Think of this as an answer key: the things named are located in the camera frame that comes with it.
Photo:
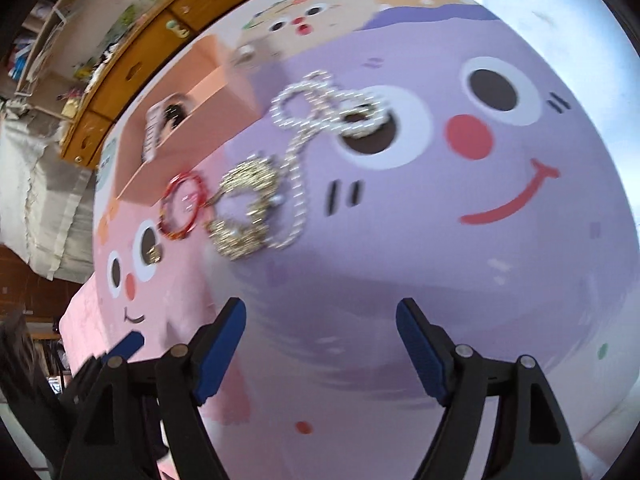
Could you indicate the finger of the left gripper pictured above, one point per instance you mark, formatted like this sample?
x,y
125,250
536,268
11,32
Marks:
x,y
126,347

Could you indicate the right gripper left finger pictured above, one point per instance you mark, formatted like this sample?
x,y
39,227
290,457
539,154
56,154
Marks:
x,y
184,377

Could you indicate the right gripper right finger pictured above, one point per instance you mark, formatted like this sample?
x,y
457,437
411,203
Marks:
x,y
531,439

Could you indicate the pink jewelry box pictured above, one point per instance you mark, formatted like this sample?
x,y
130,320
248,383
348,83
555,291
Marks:
x,y
221,104

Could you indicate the white lace bed cover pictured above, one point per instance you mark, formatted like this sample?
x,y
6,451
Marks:
x,y
46,202

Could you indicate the cartoon printed table mat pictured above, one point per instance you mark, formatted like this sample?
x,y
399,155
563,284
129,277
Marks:
x,y
500,195

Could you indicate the white box pull tab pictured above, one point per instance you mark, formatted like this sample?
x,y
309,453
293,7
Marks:
x,y
244,54

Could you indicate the wooden shelf hutch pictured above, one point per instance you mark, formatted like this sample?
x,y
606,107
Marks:
x,y
69,41

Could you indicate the wooden desk with drawers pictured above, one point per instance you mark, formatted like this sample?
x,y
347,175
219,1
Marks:
x,y
151,43

